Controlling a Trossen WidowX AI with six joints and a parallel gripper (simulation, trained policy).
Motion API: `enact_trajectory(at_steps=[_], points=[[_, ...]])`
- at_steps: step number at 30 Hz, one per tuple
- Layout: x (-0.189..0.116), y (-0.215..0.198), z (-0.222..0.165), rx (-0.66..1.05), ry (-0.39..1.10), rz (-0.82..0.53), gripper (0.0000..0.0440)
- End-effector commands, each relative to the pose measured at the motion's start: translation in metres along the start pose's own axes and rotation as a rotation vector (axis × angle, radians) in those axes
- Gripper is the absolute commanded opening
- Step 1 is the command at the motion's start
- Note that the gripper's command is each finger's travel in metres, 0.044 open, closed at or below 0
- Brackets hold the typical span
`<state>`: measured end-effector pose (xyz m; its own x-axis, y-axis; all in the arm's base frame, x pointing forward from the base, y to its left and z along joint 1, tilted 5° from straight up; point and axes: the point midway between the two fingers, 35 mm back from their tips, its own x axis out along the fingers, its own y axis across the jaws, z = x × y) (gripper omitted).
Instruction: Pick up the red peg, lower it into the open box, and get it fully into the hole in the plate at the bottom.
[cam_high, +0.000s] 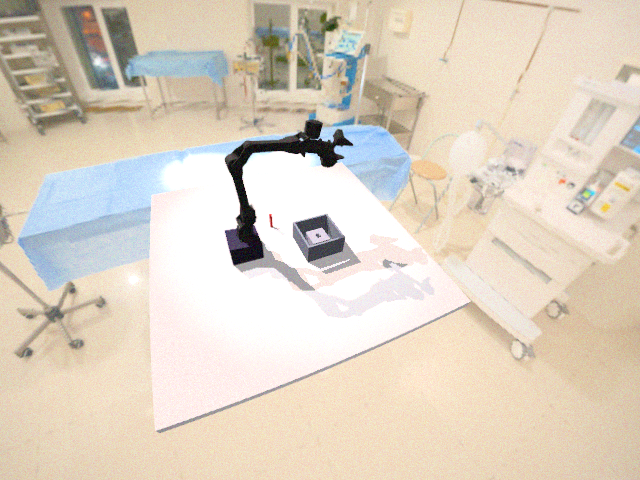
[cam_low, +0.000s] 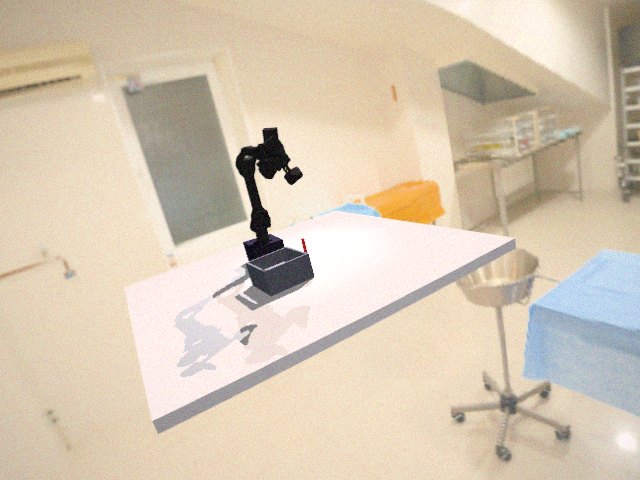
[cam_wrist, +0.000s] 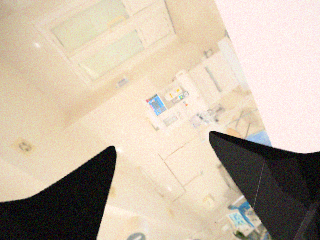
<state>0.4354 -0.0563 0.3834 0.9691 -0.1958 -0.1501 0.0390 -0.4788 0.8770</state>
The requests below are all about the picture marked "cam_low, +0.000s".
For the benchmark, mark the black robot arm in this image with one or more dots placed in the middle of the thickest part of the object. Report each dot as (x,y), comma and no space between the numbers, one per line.
(260,220)

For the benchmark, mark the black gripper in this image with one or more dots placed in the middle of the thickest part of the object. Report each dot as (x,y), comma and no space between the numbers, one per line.
(280,159)

